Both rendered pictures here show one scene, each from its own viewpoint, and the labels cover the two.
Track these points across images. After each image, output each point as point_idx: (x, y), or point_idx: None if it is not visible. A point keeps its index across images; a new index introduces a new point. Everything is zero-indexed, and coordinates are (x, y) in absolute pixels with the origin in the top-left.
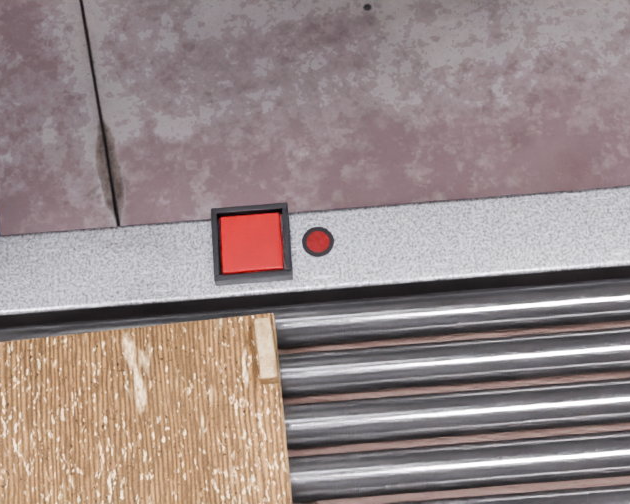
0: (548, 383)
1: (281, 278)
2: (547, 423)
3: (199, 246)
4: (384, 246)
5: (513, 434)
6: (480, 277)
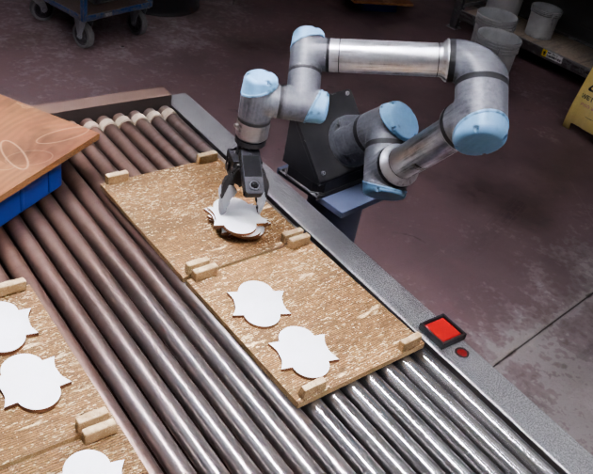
0: None
1: (439, 344)
2: (464, 455)
3: (426, 319)
4: (480, 373)
5: None
6: (498, 410)
